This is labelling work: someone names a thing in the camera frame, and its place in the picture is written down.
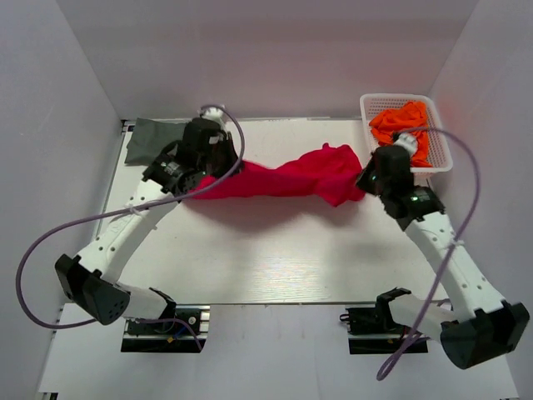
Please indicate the folded grey t shirt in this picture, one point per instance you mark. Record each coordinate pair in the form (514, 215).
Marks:
(148, 139)

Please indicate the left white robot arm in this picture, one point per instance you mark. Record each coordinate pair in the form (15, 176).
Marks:
(91, 278)

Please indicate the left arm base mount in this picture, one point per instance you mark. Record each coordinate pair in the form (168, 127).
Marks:
(169, 337)

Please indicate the orange t shirt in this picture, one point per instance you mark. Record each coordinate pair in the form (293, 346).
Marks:
(412, 115)

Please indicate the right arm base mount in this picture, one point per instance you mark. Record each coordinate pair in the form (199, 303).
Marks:
(368, 336)

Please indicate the red t shirt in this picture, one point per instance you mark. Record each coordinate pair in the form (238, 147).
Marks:
(328, 172)

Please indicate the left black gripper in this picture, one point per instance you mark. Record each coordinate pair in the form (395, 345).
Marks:
(225, 141)

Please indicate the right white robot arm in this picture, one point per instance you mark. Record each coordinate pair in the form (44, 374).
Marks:
(463, 312)

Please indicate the white plastic basket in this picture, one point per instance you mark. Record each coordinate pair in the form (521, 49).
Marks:
(439, 154)

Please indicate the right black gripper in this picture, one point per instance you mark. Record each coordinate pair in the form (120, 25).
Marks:
(362, 183)

